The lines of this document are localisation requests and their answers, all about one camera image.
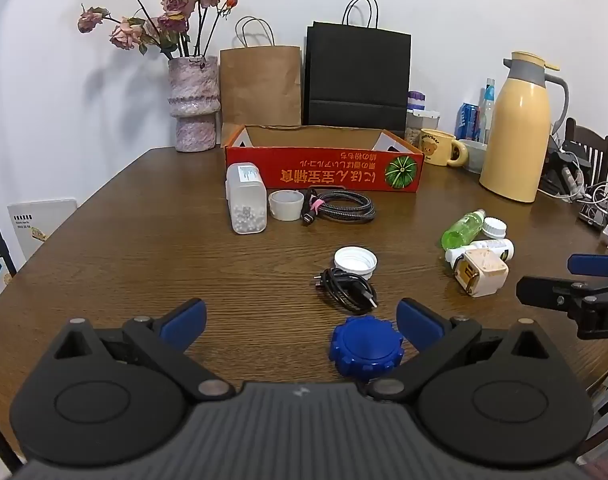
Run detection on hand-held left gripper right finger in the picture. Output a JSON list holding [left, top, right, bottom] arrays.
[[366, 297, 552, 403]]

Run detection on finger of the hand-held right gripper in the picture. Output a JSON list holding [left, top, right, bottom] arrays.
[[516, 275, 592, 313], [568, 254, 608, 277]]

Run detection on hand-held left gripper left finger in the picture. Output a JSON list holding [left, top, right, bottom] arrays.
[[54, 297, 237, 403]]

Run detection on blue gear-shaped lid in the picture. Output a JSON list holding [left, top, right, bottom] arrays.
[[329, 316, 405, 380]]

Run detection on white jar lid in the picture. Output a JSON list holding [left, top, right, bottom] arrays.
[[334, 246, 378, 281]]

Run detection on green spray bottle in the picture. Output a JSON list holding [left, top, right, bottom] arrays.
[[441, 208, 486, 251]]

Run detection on white plastic bead container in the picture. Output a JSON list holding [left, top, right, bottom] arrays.
[[225, 162, 269, 235]]

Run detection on grey braided cable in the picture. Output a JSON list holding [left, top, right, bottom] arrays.
[[301, 186, 377, 227]]

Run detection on translucent white cup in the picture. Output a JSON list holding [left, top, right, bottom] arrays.
[[268, 190, 305, 222]]

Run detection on red cardboard box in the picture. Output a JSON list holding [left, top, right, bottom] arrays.
[[225, 124, 425, 194]]

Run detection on beige cube charger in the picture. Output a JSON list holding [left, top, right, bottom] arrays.
[[454, 247, 509, 298]]

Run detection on white pill bottle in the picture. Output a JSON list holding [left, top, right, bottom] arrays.
[[445, 238, 514, 270]]

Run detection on white ridged cap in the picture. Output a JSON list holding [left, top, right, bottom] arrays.
[[481, 217, 508, 240]]

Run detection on dark wooden chair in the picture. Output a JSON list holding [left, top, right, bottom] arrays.
[[564, 117, 608, 186]]

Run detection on yellow thermos jug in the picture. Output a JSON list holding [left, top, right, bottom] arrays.
[[478, 51, 569, 204]]

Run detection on grey bowl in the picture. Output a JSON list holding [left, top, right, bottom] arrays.
[[458, 139, 488, 175]]

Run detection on white picture board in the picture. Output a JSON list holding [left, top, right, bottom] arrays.
[[6, 199, 78, 276]]

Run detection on yellow bear mug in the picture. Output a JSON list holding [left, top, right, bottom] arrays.
[[420, 128, 469, 167]]

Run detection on clear bottle blue cap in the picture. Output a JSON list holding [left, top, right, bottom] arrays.
[[478, 78, 497, 143]]

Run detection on blue drink can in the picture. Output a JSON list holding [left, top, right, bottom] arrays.
[[456, 102, 482, 142]]

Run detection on clear seed container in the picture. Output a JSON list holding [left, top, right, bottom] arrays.
[[405, 108, 441, 148]]

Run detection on pink mottled vase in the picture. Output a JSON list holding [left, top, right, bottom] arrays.
[[167, 56, 219, 153]]

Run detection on brown paper bag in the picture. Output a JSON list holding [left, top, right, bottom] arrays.
[[219, 16, 303, 133]]

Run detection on black paper bag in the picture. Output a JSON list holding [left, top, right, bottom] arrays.
[[302, 0, 413, 136]]

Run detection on dried rose bouquet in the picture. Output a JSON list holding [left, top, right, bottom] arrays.
[[78, 0, 239, 58]]

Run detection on black clamp device with wires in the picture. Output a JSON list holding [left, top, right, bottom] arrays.
[[538, 160, 608, 208]]

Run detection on black cable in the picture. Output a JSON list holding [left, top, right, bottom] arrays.
[[311, 267, 379, 315]]

